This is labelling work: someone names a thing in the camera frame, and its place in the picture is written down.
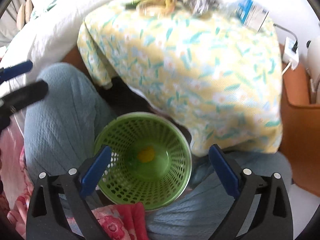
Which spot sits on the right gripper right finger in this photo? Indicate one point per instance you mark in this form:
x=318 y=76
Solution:
x=273 y=217

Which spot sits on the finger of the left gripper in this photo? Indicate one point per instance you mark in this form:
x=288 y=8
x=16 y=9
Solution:
x=9 y=73
x=23 y=97

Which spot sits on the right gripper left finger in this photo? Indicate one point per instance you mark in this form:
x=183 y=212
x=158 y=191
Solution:
x=46 y=218

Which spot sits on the yellow green snack bag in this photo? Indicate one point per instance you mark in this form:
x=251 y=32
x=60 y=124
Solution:
x=152 y=8

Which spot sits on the blue white milk carton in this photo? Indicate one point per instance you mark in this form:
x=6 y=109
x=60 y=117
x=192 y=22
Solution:
x=250 y=14

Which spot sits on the yellow trash in basket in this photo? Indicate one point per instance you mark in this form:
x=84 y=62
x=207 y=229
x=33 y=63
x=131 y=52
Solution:
x=146 y=155

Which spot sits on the green perforated trash basket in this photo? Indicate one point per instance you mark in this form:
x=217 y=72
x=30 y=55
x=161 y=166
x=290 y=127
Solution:
x=150 y=163

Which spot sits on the white pillow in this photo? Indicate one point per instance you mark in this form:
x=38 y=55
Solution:
x=47 y=39

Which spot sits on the yellow floral tablecloth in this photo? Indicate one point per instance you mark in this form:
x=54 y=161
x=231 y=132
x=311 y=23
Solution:
x=217 y=78

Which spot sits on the white power strip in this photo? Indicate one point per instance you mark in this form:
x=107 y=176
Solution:
x=290 y=56

